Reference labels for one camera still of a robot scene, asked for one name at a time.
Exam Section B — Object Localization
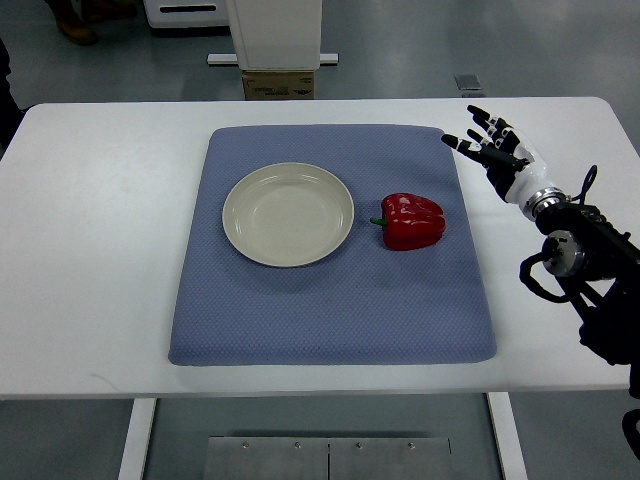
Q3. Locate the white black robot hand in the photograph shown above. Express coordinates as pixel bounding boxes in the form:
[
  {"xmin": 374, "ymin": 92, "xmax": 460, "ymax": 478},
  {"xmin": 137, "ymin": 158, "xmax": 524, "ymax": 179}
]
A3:
[{"xmin": 441, "ymin": 105, "xmax": 547, "ymax": 206}]

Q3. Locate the red bell pepper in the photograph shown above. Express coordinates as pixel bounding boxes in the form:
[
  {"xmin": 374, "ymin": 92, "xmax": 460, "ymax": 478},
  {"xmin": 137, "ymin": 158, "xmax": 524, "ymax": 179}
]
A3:
[{"xmin": 370, "ymin": 193, "xmax": 446, "ymax": 251}]

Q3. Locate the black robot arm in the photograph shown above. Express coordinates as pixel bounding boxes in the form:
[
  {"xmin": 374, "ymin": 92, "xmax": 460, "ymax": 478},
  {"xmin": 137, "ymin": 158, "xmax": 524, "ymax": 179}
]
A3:
[{"xmin": 519, "ymin": 166, "xmax": 639, "ymax": 399}]

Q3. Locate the cream round plate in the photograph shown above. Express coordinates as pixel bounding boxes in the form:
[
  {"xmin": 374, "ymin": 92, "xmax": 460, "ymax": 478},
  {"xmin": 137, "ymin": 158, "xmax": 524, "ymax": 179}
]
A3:
[{"xmin": 222, "ymin": 162, "xmax": 355, "ymax": 268}]

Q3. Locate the metal floor plate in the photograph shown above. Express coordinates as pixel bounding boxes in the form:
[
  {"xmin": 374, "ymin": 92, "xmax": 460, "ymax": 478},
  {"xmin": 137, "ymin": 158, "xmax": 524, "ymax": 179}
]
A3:
[{"xmin": 204, "ymin": 436, "xmax": 457, "ymax": 479}]

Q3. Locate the grey floor outlet cover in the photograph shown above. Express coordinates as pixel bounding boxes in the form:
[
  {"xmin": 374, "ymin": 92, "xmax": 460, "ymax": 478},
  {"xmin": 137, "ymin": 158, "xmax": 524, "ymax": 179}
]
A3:
[{"xmin": 454, "ymin": 74, "xmax": 483, "ymax": 92}]

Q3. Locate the blue grey textured mat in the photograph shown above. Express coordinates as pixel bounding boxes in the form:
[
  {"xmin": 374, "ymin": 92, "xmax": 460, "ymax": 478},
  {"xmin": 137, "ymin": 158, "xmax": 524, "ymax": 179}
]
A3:
[{"xmin": 169, "ymin": 125, "xmax": 496, "ymax": 366}]

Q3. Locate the white right table leg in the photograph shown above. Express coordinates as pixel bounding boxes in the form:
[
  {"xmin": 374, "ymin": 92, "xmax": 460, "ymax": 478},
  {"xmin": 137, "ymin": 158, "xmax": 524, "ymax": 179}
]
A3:
[{"xmin": 486, "ymin": 392, "xmax": 528, "ymax": 480}]

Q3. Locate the white table leg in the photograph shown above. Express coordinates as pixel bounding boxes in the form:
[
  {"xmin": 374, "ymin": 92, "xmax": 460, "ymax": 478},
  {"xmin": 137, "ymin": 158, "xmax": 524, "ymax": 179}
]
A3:
[
  {"xmin": 117, "ymin": 398, "xmax": 157, "ymax": 480},
  {"xmin": 486, "ymin": 392, "xmax": 528, "ymax": 480}
]

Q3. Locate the brown cardboard box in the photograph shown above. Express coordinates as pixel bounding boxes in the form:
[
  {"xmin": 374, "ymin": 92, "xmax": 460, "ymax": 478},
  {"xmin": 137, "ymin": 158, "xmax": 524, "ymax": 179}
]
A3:
[{"xmin": 242, "ymin": 70, "xmax": 315, "ymax": 101}]

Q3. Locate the white base bar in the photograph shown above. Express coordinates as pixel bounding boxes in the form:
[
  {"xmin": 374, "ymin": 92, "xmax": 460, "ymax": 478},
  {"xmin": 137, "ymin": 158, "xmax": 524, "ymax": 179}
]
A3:
[{"xmin": 206, "ymin": 53, "xmax": 339, "ymax": 70}]

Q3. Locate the white machine housing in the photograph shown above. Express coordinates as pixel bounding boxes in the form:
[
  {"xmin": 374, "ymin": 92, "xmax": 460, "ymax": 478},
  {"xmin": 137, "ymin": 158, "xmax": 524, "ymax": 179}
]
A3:
[{"xmin": 142, "ymin": 0, "xmax": 229, "ymax": 29}]

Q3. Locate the brown shoe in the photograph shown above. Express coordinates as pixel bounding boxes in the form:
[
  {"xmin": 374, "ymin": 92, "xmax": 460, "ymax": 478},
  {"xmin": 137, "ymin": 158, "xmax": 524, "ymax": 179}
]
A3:
[{"xmin": 48, "ymin": 0, "xmax": 98, "ymax": 46}]

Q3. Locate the white left table leg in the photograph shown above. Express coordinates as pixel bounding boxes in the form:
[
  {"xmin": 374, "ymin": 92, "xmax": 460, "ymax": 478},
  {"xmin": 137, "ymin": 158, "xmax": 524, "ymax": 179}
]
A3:
[{"xmin": 117, "ymin": 398, "xmax": 157, "ymax": 480}]

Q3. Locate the person in dark clothing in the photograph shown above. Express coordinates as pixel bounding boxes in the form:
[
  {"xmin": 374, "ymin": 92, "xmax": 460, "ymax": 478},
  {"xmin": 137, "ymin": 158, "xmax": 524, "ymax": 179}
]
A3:
[{"xmin": 0, "ymin": 42, "xmax": 26, "ymax": 149}]

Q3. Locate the white pedestal column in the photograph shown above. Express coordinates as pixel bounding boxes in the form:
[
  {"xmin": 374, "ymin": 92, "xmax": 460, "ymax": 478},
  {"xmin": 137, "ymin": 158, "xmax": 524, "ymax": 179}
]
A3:
[{"xmin": 226, "ymin": 0, "xmax": 322, "ymax": 71}]

